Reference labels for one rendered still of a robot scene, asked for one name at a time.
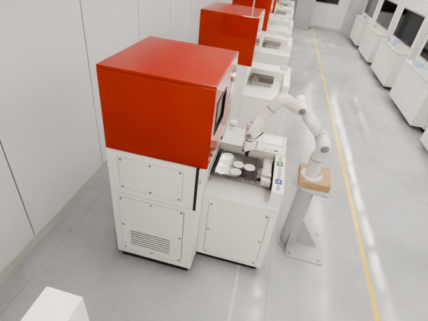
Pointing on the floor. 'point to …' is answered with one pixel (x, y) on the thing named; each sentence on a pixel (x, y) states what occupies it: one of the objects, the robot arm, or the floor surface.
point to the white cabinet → (234, 232)
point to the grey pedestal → (300, 206)
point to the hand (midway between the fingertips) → (246, 153)
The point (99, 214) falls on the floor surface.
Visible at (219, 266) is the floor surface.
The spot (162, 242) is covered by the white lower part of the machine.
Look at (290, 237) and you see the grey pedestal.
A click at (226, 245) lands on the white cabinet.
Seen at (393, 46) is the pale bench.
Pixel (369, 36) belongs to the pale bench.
